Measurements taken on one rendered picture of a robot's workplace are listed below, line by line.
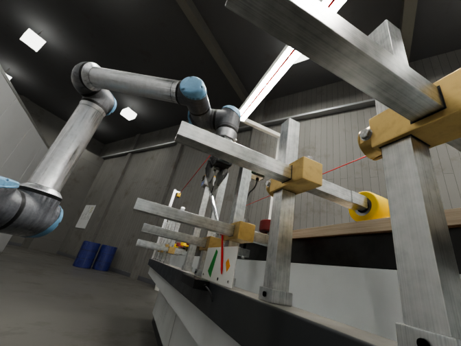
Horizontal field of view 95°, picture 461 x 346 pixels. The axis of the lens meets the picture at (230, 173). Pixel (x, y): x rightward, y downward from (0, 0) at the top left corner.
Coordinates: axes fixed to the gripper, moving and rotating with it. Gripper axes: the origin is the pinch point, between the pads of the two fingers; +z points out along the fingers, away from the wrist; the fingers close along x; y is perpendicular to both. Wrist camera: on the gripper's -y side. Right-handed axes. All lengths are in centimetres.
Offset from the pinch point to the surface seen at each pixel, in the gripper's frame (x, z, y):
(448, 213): 27, 12, 55
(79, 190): -366, -206, -1167
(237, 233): 5.4, 17.0, 18.5
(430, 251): 6, 22, 61
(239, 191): 6.5, 2.4, 11.9
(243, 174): 6.9, -4.4, 11.9
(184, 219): -9.5, 16.6, 15.6
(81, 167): -397, -315, -1144
